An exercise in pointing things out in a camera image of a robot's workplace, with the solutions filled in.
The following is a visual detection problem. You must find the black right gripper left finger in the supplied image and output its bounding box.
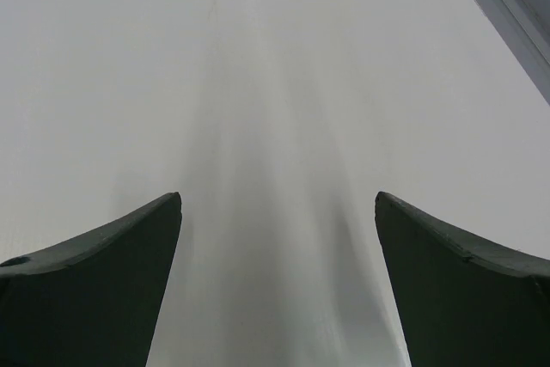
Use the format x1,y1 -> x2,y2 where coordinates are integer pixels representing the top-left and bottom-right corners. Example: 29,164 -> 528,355
1,193 -> 182,366

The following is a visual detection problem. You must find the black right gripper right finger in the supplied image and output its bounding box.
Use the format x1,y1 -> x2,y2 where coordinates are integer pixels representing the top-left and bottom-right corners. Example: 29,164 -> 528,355
375,192 -> 549,366

